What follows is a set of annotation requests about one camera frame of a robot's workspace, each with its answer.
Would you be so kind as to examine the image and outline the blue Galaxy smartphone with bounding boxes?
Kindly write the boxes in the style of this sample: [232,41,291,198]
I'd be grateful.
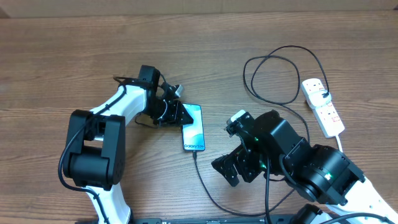
[182,103,205,151]

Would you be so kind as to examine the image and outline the white power strip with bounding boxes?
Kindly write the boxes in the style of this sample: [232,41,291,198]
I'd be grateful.
[301,78,345,138]

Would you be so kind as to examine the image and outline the black USB charging cable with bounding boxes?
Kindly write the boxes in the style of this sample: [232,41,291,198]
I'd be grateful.
[192,45,331,218]

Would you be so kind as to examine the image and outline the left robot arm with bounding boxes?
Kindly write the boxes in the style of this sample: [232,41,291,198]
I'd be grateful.
[57,65,194,223]

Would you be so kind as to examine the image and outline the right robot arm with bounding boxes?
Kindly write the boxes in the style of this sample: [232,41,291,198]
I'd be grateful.
[211,110,397,223]

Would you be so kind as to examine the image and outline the white USB charger plug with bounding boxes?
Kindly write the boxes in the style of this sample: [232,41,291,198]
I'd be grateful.
[306,90,332,109]

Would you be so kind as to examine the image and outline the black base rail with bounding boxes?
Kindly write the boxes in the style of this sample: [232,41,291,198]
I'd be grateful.
[74,213,324,224]

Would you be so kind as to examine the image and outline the white power strip cord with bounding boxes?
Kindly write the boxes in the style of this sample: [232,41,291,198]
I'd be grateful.
[334,135,344,153]

